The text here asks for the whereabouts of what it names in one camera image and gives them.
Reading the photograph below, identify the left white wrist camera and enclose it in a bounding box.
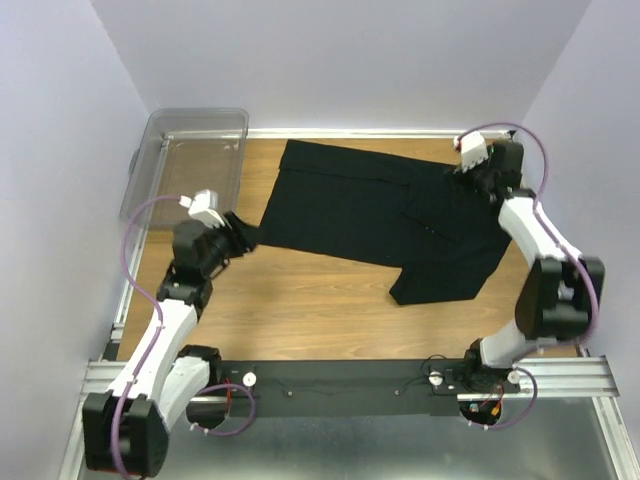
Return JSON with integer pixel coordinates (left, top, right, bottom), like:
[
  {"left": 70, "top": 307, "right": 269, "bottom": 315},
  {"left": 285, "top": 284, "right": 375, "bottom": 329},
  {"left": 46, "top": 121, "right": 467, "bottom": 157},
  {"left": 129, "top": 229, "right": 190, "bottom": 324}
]
[{"left": 179, "top": 189, "right": 225, "bottom": 229}]

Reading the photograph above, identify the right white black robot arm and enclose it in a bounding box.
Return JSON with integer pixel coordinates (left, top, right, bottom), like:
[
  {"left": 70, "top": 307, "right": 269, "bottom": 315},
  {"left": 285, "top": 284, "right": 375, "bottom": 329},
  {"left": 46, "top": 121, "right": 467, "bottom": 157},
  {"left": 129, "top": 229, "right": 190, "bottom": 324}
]
[{"left": 453, "top": 132, "right": 605, "bottom": 392}]

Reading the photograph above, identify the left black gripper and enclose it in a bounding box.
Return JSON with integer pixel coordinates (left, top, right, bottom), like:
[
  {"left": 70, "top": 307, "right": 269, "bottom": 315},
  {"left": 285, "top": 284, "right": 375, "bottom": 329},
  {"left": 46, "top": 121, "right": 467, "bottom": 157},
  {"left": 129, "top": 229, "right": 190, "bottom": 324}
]
[{"left": 201, "top": 211, "right": 265, "bottom": 277}]

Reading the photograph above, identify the aluminium frame rail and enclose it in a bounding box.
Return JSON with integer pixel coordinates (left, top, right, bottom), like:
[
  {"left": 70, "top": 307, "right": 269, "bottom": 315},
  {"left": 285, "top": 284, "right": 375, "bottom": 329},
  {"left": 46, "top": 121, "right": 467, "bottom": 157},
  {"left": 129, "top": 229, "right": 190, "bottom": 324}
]
[{"left": 81, "top": 357, "right": 619, "bottom": 399}]

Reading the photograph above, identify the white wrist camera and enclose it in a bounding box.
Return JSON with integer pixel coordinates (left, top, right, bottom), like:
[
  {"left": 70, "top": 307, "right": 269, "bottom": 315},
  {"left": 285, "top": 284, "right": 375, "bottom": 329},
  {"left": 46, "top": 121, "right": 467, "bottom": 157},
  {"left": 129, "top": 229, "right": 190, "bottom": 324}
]
[
  {"left": 179, "top": 189, "right": 225, "bottom": 229},
  {"left": 453, "top": 131, "right": 489, "bottom": 173}
]

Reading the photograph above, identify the clear plastic bin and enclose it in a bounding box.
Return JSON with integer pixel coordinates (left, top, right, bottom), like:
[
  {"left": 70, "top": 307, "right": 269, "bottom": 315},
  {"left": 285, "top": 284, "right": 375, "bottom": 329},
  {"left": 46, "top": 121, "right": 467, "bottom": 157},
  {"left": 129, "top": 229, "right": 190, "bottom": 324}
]
[{"left": 120, "top": 108, "right": 249, "bottom": 222}]

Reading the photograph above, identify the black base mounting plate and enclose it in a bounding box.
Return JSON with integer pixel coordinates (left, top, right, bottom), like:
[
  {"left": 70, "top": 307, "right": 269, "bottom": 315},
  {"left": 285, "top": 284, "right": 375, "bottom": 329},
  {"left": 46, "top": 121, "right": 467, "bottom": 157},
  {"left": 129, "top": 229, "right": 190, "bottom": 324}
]
[{"left": 219, "top": 358, "right": 520, "bottom": 418}]

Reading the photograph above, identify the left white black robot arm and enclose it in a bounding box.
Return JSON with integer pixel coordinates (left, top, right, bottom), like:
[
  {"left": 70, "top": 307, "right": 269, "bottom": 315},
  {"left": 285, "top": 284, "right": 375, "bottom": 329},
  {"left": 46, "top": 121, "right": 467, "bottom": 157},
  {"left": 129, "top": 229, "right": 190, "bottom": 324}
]
[{"left": 82, "top": 212, "right": 258, "bottom": 479}]

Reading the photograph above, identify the black t shirt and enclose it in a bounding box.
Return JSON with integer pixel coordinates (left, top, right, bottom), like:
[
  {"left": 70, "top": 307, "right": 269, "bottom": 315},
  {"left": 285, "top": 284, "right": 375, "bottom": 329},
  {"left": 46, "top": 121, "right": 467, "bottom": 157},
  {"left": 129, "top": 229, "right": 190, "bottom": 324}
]
[{"left": 257, "top": 140, "right": 511, "bottom": 305}]

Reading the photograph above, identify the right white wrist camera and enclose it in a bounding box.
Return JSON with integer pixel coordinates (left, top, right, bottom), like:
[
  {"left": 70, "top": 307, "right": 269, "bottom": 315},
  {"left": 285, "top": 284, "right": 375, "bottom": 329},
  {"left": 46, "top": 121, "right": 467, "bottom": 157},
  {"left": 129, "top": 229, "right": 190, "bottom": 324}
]
[{"left": 453, "top": 131, "right": 489, "bottom": 173}]

